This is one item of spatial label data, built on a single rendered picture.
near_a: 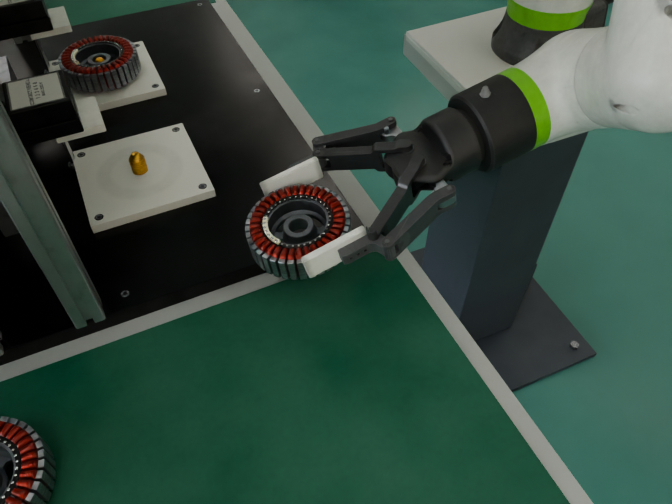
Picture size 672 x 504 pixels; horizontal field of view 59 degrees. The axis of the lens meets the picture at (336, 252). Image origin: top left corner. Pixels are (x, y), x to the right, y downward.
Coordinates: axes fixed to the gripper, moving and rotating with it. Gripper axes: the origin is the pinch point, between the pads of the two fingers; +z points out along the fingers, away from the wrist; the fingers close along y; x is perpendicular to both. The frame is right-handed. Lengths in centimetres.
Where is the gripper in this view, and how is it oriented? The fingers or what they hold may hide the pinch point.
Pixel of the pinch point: (299, 220)
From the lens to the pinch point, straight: 62.4
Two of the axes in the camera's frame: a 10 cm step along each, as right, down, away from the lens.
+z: -8.9, 4.5, -1.0
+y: -4.2, -6.9, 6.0
